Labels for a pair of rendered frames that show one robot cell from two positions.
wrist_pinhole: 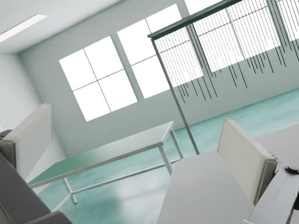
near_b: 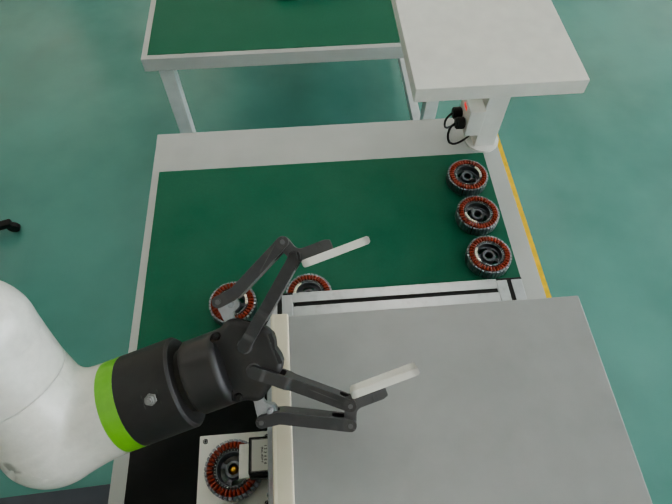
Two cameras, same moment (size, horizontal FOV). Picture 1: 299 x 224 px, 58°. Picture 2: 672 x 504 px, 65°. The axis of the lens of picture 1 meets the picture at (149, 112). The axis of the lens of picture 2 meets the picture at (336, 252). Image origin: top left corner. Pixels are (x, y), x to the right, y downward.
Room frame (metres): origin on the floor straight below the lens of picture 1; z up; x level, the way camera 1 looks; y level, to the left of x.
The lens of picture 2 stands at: (0.07, -0.19, 1.92)
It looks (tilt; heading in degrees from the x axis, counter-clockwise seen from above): 58 degrees down; 69
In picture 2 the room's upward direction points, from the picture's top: straight up
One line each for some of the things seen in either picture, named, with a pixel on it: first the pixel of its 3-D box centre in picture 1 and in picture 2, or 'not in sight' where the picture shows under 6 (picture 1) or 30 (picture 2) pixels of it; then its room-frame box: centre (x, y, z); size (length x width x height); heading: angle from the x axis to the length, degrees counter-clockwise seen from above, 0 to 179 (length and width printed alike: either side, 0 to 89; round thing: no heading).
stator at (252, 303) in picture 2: not in sight; (233, 304); (0.04, 0.43, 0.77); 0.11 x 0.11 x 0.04
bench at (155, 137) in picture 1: (109, 177); not in sight; (3.68, 0.88, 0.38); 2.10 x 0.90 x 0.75; 74
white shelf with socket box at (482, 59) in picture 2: not in sight; (461, 106); (0.72, 0.65, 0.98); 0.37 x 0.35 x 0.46; 74
